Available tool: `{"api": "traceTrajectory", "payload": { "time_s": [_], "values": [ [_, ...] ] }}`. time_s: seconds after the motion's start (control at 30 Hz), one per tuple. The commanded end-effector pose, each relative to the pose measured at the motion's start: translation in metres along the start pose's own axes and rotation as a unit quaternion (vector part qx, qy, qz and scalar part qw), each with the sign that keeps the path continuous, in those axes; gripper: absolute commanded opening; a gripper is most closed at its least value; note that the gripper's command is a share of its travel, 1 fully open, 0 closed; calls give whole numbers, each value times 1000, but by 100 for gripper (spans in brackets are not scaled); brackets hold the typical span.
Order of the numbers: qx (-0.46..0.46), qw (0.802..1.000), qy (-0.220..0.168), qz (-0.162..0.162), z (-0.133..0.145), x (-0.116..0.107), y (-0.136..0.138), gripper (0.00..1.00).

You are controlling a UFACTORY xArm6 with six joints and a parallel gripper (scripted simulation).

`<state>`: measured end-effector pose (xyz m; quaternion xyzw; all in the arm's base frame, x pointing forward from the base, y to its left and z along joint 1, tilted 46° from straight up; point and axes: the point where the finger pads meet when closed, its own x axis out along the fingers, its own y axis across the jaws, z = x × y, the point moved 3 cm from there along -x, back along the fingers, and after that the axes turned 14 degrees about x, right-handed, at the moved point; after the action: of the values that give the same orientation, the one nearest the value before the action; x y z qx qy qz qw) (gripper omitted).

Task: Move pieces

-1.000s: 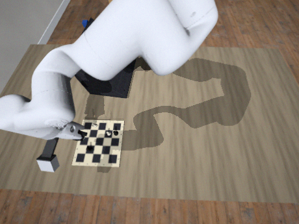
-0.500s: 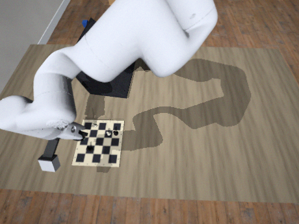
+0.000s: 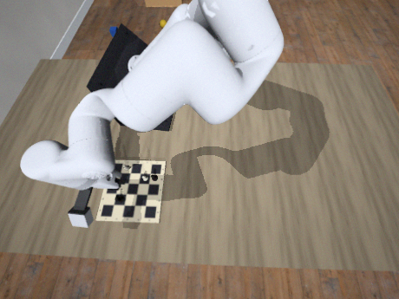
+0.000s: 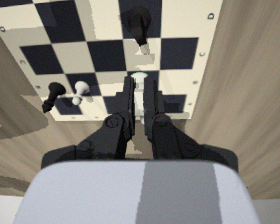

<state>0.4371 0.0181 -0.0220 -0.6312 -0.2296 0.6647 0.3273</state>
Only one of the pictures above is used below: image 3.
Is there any black and cream chessboard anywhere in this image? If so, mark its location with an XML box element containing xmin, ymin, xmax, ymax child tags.
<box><xmin>96</xmin><ymin>160</ymin><xmax>166</xmax><ymax>223</ymax></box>

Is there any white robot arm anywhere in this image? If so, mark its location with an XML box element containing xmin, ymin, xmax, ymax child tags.
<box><xmin>20</xmin><ymin>0</ymin><xmax>284</xmax><ymax>228</ymax></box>

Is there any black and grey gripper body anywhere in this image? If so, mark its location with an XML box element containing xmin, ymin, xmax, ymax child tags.
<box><xmin>81</xmin><ymin>170</ymin><xmax>122</xmax><ymax>190</ymax></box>

